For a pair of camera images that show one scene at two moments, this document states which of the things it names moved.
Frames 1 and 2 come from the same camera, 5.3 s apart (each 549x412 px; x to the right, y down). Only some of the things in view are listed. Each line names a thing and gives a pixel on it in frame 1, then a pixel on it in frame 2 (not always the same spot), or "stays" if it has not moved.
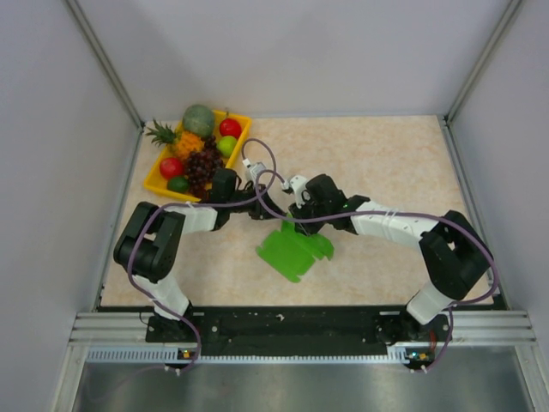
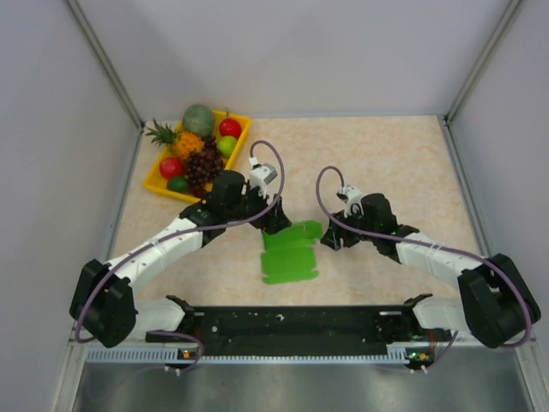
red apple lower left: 171,167 stays
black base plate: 299,330 stays
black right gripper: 301,223 → 334,234
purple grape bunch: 200,166 stays
